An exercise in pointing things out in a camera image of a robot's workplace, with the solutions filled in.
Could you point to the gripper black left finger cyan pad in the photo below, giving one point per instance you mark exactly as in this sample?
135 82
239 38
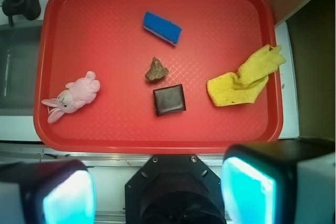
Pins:
48 192

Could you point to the black faucet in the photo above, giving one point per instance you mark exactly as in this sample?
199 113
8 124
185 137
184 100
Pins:
29 9

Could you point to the brown rock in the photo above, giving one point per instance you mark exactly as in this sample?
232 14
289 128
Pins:
156 72

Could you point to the metal sink basin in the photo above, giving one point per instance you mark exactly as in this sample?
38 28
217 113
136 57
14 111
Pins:
19 59

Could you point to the pink plush bunny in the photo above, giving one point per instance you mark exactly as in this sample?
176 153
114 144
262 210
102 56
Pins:
76 95

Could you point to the red plastic tray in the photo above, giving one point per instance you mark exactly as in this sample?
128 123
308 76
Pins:
108 38

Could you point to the blue sponge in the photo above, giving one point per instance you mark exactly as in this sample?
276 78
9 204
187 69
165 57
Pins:
162 28

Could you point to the dark brown square wallet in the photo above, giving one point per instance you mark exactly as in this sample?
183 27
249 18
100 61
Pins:
169 100

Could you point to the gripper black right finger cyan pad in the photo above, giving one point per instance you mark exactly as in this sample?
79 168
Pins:
288 181

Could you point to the yellow cloth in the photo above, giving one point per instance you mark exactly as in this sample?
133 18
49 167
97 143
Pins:
245 85

